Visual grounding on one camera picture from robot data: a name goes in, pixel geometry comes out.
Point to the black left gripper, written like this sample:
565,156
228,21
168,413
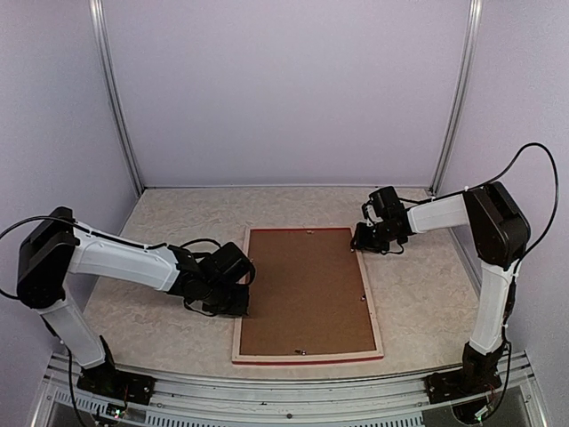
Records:
240,307

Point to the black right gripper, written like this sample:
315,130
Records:
361,242

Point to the brown cardboard backing board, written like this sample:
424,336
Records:
306,293

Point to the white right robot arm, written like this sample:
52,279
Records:
499,230

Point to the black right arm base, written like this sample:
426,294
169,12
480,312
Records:
478,374

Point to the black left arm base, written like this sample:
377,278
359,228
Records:
108,381

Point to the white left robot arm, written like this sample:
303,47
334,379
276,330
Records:
60,246

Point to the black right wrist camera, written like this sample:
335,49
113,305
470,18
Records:
385,203

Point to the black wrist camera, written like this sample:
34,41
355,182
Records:
385,203
228,266

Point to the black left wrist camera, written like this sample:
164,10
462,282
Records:
228,266

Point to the aluminium front rail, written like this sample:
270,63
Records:
366,394

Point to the right aluminium corner post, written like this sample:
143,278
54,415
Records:
459,95

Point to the aluminium corner post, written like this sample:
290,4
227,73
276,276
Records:
97,12
459,95

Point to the left aluminium corner post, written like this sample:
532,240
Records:
97,12

